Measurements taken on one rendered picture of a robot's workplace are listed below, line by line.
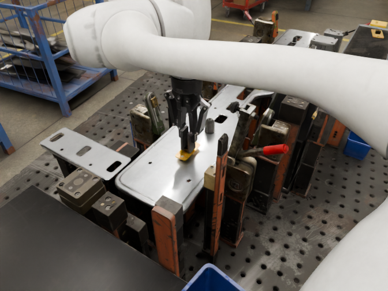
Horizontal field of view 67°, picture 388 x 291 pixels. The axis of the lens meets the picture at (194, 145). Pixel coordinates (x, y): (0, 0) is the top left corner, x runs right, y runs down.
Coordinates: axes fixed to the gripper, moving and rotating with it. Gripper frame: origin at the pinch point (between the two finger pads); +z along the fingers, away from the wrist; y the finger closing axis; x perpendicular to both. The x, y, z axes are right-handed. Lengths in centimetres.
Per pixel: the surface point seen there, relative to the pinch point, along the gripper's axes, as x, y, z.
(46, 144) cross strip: -19.2, -38.5, 5.2
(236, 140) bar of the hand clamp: -1.8, 15.1, -7.7
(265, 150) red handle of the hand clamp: -1.0, 22.2, -7.0
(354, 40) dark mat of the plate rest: 70, 28, -11
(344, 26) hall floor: 460, -13, 104
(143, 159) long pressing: -8.8, -9.5, 5.2
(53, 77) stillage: 73, -180, 64
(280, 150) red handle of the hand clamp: -1.1, 25.5, -8.8
